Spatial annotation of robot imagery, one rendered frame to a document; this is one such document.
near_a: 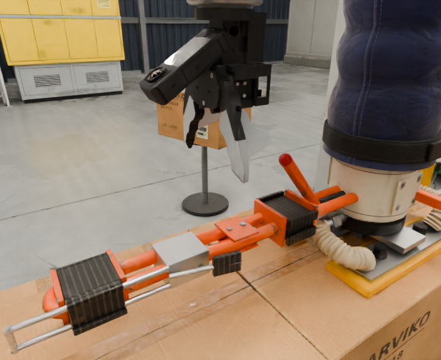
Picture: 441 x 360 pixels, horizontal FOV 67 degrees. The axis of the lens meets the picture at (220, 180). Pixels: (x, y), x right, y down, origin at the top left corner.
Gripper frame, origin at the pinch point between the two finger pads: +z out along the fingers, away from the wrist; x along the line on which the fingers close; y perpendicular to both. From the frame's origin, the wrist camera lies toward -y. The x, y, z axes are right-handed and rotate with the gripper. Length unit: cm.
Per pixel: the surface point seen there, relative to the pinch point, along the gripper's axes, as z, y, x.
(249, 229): 12.7, 6.9, -1.2
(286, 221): 11.7, 12.9, -3.5
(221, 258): 12.7, -1.1, -5.0
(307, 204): 11.6, 20.0, -1.6
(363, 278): 24.8, 26.9, -11.4
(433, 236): 24, 51, -12
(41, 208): 127, -16, 248
